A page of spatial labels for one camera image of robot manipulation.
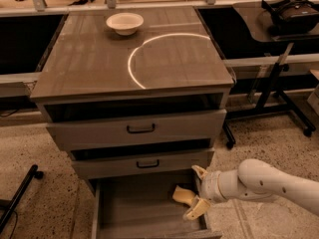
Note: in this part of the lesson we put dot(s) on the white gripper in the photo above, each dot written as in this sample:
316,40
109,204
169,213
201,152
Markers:
210,185

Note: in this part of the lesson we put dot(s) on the yellow sponge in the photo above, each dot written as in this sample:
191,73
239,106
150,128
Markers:
182,195

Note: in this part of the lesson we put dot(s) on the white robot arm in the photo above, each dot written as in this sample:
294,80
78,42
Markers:
252,180

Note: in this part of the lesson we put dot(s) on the middle grey drawer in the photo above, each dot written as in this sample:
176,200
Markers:
126,165

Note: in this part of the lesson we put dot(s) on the grey drawer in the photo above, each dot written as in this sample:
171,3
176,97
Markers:
141,207
126,165
100,133

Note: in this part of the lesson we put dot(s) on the top grey drawer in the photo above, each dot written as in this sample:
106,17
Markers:
100,133

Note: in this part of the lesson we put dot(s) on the bottom grey drawer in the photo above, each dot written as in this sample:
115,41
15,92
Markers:
141,207

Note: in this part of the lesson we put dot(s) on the grey drawer cabinet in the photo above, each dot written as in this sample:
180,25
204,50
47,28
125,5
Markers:
168,66

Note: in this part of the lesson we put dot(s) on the rolling side table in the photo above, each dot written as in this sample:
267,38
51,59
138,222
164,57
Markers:
273,98

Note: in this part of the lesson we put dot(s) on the white bowl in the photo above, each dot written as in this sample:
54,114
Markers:
125,24

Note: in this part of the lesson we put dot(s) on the black stand leg left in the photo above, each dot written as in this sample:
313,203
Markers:
7,207

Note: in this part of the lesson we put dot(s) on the black middle drawer handle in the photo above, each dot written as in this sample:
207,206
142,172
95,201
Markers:
147,164

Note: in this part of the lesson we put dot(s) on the black drawer handle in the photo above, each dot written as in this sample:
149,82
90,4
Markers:
141,129
147,164

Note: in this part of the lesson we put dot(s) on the black top drawer handle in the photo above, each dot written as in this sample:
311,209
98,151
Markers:
141,129

